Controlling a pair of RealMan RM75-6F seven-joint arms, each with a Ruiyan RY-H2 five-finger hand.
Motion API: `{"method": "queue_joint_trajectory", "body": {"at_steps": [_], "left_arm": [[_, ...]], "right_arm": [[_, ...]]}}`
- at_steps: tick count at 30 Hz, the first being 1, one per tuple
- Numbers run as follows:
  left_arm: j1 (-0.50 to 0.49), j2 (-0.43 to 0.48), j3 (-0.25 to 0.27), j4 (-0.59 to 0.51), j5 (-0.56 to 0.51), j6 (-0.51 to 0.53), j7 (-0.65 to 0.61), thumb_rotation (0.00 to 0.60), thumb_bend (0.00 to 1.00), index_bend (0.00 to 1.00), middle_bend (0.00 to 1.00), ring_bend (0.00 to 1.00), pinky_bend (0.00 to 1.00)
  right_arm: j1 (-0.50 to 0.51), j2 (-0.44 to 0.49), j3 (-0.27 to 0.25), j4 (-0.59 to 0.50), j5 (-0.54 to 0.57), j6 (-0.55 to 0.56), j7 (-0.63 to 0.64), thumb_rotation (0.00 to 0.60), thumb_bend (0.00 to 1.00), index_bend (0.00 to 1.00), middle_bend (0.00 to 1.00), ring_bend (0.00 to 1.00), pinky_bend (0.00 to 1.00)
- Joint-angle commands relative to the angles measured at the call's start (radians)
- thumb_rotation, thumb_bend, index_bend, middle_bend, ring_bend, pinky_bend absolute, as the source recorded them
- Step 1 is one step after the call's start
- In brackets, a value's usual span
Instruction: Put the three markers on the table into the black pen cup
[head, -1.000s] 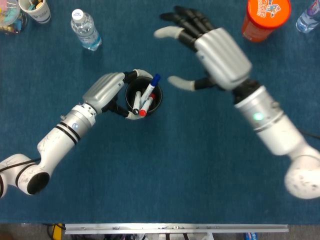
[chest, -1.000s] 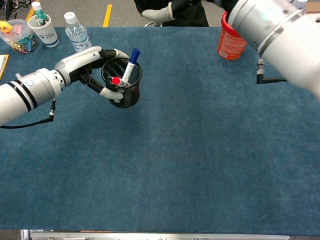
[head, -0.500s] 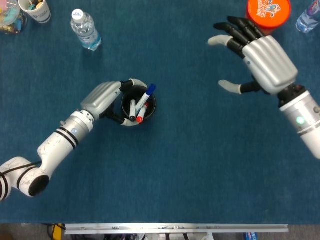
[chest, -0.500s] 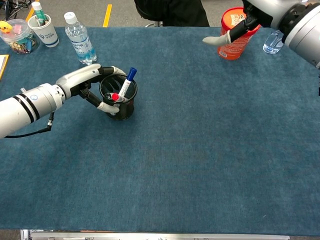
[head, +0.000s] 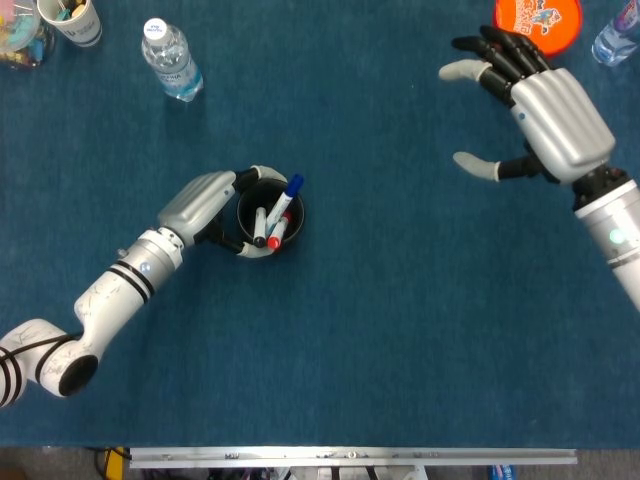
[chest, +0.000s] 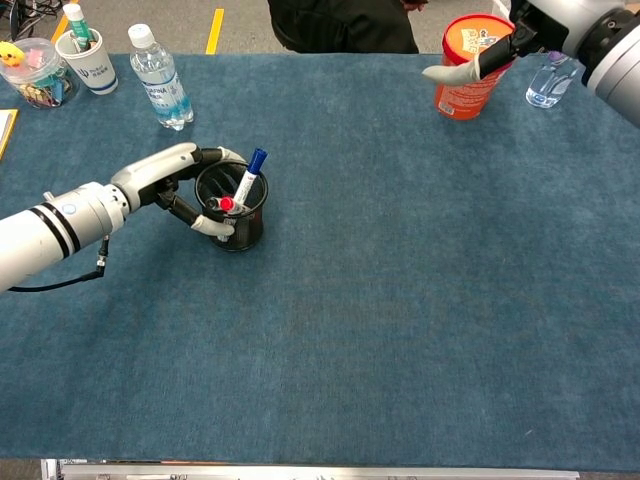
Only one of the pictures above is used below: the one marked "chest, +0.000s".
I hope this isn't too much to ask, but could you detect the blue cap whiteboard marker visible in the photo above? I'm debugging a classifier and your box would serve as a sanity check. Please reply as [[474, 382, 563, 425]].
[[232, 147, 270, 207]]

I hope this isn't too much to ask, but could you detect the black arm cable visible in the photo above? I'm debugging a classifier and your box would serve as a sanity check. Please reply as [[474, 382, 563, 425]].
[[7, 235, 111, 294]]

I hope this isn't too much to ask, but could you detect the green white tube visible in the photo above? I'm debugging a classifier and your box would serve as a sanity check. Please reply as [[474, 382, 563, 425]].
[[62, 2, 96, 51]]

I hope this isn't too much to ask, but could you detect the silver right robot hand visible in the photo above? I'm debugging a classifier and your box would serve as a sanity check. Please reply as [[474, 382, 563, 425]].
[[421, 0, 627, 85]]

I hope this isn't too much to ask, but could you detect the white cap water bottle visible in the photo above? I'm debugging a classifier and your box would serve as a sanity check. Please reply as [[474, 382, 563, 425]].
[[127, 23, 195, 132]]

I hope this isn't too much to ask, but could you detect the black cylindrical cup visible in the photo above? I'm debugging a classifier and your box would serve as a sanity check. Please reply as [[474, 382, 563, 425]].
[[193, 160, 270, 253]]

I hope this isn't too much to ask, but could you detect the white paper cup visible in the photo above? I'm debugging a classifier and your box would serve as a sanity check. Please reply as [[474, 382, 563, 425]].
[[54, 28, 120, 96]]

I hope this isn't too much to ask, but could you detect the clear jar of clips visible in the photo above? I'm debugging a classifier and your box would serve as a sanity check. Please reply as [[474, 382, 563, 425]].
[[0, 37, 80, 110]]

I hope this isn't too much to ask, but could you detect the blue felt table cover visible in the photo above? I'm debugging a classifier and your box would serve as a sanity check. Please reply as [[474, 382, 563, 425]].
[[0, 52, 640, 474]]

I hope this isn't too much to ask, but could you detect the yellow duck toy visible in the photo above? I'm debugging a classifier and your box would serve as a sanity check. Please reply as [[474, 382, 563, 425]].
[[0, 41, 26, 69]]

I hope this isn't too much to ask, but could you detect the purple label clear bottle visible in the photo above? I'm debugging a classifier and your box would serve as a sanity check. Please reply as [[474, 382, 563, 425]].
[[524, 49, 581, 110]]

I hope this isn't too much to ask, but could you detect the yellow edged notepad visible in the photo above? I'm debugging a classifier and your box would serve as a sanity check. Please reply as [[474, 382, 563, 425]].
[[0, 108, 20, 156]]

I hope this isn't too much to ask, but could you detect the black cable tangle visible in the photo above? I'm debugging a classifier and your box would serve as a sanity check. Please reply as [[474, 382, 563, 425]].
[[7, 0, 65, 42]]

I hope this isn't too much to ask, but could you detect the person in black clothes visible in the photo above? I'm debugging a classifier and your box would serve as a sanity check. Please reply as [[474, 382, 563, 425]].
[[267, 0, 421, 55]]

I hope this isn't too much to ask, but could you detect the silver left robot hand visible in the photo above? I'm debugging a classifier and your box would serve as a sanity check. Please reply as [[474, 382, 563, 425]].
[[109, 141, 250, 237]]

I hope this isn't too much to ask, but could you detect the orange lidded canister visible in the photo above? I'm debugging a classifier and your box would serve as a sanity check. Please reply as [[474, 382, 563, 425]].
[[433, 13, 516, 121]]

